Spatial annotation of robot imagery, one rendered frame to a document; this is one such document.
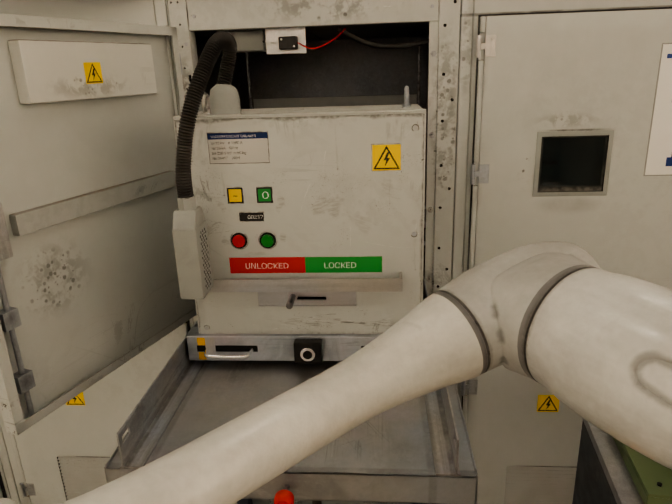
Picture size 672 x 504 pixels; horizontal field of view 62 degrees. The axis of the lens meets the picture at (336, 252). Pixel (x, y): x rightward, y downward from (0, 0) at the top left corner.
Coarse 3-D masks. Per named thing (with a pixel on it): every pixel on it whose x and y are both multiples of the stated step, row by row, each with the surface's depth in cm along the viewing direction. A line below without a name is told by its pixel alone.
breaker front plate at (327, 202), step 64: (256, 128) 109; (320, 128) 108; (384, 128) 107; (320, 192) 112; (384, 192) 111; (256, 256) 117; (320, 256) 116; (384, 256) 115; (256, 320) 122; (320, 320) 121; (384, 320) 120
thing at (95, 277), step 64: (0, 64) 98; (64, 64) 107; (128, 64) 122; (0, 128) 99; (64, 128) 112; (128, 128) 128; (0, 192) 100; (64, 192) 113; (128, 192) 127; (0, 256) 98; (64, 256) 114; (128, 256) 131; (0, 320) 101; (64, 320) 116; (128, 320) 133; (0, 384) 102; (64, 384) 117
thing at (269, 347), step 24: (192, 336) 123; (216, 336) 122; (240, 336) 122; (264, 336) 121; (288, 336) 121; (312, 336) 121; (336, 336) 120; (360, 336) 120; (240, 360) 124; (264, 360) 123; (288, 360) 123; (336, 360) 122
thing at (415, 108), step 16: (256, 112) 117; (272, 112) 116; (288, 112) 114; (304, 112) 108; (320, 112) 107; (336, 112) 107; (352, 112) 106; (368, 112) 106; (384, 112) 106; (400, 112) 106; (416, 112) 106; (176, 144) 111
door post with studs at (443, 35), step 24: (456, 0) 129; (432, 24) 132; (456, 24) 131; (432, 48) 133; (456, 48) 133; (432, 72) 135; (456, 72) 134; (432, 96) 137; (456, 96) 136; (432, 120) 139; (432, 144) 141; (432, 168) 142; (432, 192) 144; (432, 216) 146; (432, 240) 148; (432, 264) 151; (432, 288) 153
